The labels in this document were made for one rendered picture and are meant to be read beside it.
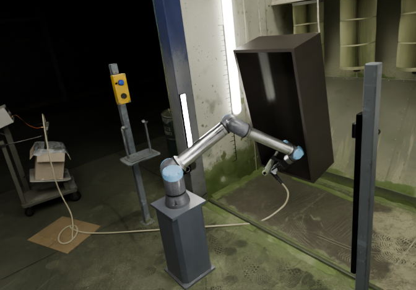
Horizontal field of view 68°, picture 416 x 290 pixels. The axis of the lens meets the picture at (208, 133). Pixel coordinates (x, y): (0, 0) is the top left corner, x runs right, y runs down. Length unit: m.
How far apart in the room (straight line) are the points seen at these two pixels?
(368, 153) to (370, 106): 0.20
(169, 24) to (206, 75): 0.62
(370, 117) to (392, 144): 2.16
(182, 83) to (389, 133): 2.11
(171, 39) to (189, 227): 1.63
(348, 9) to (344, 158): 1.51
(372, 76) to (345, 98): 2.52
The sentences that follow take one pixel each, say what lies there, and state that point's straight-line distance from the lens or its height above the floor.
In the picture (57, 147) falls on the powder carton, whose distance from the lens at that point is 4.43.
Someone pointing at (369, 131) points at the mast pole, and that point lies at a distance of 1.44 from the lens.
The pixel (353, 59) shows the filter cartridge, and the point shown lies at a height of 1.36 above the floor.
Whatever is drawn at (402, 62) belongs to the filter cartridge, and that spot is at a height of 1.34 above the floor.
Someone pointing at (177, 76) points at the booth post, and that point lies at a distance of 2.96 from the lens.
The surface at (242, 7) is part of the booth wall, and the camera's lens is 3.54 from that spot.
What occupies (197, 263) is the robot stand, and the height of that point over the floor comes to 0.15.
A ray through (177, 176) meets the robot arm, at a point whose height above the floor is 0.88.
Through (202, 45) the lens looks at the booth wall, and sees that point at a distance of 3.14.
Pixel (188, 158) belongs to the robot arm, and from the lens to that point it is 2.40.
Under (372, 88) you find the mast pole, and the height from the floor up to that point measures 1.54.
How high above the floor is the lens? 1.86
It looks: 19 degrees down
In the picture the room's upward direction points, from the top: 7 degrees counter-clockwise
